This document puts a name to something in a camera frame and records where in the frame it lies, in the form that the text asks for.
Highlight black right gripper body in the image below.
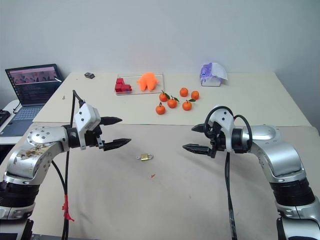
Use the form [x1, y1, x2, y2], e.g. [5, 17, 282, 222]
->
[204, 121, 226, 159]

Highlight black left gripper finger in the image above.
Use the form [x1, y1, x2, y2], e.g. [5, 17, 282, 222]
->
[102, 137, 133, 152]
[100, 116, 124, 127]

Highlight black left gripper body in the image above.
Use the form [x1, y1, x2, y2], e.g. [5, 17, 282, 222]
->
[84, 124, 106, 151]

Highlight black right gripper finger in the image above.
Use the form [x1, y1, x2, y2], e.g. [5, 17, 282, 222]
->
[190, 123, 207, 134]
[182, 143, 210, 155]

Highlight red building blocks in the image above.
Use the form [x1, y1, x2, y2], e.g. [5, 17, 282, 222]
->
[114, 77, 133, 94]

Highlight orange plush toy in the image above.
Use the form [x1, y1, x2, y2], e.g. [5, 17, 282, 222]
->
[135, 71, 161, 93]

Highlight purple and white package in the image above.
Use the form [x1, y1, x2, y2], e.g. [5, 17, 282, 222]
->
[199, 60, 229, 88]

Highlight clear plastic tray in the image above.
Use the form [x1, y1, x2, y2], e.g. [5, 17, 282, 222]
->
[115, 72, 166, 97]

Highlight beige table cloth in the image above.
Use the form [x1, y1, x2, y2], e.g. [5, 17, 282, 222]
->
[0, 121, 320, 240]

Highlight open laptop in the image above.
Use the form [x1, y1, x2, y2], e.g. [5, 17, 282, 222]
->
[0, 63, 64, 138]

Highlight black keyboard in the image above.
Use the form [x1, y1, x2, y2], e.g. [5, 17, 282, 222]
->
[0, 109, 12, 127]

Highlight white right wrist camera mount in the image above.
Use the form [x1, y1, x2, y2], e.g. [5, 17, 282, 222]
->
[208, 104, 236, 153]

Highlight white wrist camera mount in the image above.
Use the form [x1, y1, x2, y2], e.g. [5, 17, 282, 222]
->
[208, 104, 236, 153]
[73, 103, 102, 151]

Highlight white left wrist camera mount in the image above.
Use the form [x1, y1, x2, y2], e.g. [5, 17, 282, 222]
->
[73, 103, 102, 151]

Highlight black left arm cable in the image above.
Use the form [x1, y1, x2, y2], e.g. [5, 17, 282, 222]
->
[50, 89, 87, 240]

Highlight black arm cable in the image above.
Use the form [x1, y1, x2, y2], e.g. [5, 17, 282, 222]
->
[203, 105, 253, 240]
[50, 89, 87, 240]

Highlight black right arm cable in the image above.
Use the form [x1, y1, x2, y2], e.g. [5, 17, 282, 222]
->
[203, 105, 253, 240]

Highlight red tape on cable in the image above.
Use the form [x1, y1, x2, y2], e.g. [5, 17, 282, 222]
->
[61, 194, 76, 223]

